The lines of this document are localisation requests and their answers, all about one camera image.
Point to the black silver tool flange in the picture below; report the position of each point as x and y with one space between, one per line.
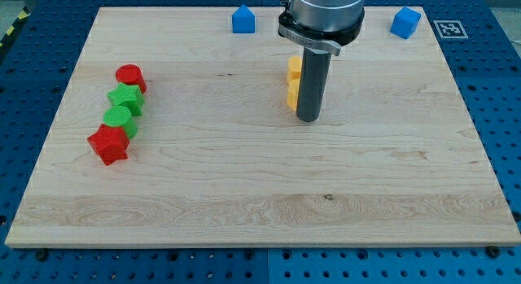
330 42

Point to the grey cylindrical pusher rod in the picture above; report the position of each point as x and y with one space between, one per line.
313 77

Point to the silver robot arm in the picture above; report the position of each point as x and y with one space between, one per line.
322 28

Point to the yellow heart block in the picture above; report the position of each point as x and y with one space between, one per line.
293 80

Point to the blue cube block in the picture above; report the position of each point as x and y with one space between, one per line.
405 22

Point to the blue pentagon house block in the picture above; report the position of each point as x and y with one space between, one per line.
243 20

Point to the white fiducial marker tag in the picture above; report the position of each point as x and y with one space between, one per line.
450 29

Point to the wooden board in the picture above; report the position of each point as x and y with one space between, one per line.
220 160

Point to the red cylinder block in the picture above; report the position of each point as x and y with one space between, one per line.
131 74

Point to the green star block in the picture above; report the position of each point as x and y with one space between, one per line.
129 96

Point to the green cylinder block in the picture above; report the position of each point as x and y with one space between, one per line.
120 116

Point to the red star block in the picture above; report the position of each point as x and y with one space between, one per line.
109 143

